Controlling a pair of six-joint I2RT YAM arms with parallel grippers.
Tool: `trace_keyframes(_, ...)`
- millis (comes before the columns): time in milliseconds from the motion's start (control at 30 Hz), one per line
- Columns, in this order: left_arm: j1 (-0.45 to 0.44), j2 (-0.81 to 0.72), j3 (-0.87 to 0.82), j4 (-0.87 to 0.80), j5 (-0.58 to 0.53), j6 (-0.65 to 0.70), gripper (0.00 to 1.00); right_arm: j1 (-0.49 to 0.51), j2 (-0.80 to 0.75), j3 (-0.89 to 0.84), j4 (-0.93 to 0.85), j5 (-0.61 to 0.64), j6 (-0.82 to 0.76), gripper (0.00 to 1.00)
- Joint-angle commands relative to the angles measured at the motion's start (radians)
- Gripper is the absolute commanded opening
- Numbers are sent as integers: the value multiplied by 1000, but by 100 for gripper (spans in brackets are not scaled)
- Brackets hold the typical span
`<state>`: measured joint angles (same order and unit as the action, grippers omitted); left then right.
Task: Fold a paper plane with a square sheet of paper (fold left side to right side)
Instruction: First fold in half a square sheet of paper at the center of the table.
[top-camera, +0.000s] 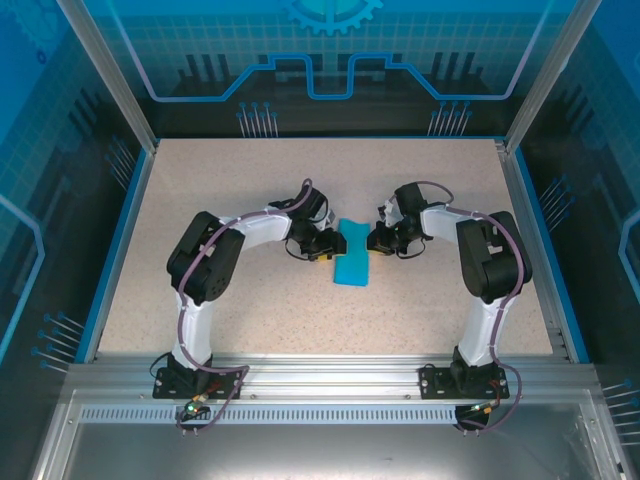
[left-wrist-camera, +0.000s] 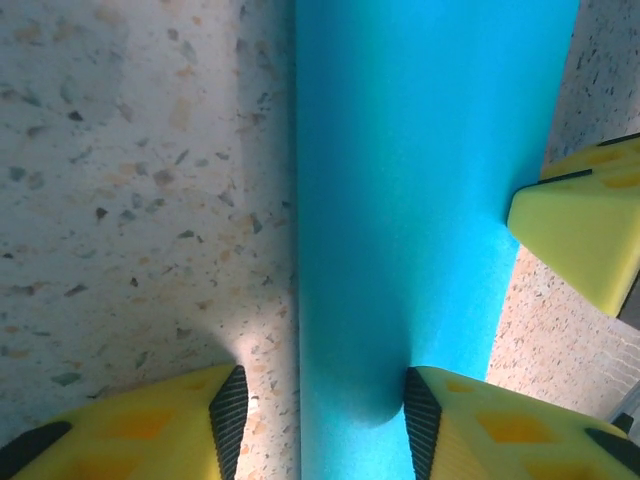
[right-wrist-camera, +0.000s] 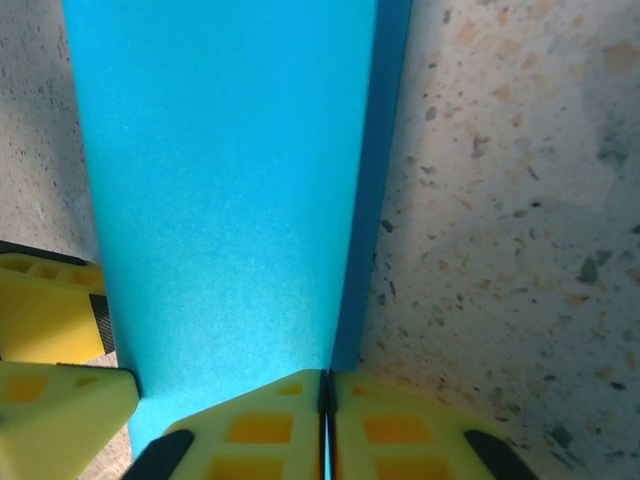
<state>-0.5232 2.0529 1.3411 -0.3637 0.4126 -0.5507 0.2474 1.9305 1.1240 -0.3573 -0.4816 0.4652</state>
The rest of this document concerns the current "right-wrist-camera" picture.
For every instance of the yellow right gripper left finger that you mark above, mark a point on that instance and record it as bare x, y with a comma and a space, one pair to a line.
260, 430

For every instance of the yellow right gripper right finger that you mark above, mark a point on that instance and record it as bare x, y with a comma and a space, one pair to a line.
400, 435

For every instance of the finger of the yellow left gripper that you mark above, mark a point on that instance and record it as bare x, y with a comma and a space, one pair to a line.
45, 310
55, 425

